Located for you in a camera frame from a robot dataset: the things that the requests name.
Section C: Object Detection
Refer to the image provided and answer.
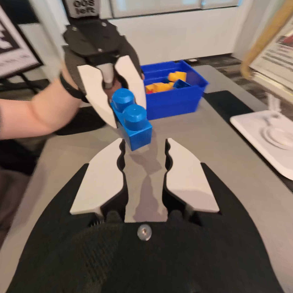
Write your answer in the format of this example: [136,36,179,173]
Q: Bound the person's left hand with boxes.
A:
[60,65,79,88]

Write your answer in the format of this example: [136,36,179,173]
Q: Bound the blue two-stud building block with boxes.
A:
[110,88,153,151]

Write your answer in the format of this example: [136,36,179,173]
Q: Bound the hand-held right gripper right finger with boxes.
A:
[162,138,220,220]

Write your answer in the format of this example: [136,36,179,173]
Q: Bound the black and white marker sign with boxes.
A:
[0,5,49,92]

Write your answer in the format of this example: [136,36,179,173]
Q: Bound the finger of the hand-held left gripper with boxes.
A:
[77,65,119,129]
[114,56,147,111]

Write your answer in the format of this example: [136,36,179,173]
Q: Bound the blue plastic bin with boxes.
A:
[140,60,209,120]

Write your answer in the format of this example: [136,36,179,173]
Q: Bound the pile of colourful building blocks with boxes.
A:
[145,71,193,94]

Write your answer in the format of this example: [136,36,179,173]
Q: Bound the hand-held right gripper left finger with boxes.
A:
[69,138,128,221]

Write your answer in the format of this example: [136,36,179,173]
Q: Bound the person's left forearm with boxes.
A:
[0,79,86,140]

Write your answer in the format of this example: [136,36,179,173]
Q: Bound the large paned window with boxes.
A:
[110,0,243,19]

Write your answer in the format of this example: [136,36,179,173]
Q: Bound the person's dark trousers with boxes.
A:
[0,168,35,241]

